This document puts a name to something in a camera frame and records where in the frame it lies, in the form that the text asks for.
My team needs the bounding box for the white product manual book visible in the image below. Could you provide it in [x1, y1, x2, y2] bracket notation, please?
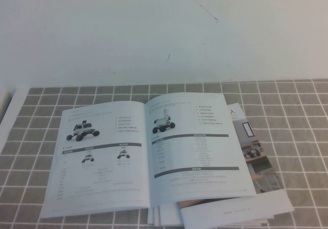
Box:
[41, 93, 257, 219]

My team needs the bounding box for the grey white checkered tablecloth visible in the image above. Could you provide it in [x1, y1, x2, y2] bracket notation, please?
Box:
[0, 79, 328, 229]

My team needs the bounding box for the white booklet stack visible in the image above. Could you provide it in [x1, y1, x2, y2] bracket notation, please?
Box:
[147, 200, 276, 227]

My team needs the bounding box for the brochure with office photo cover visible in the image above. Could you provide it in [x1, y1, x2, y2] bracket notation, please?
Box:
[179, 102, 295, 227]

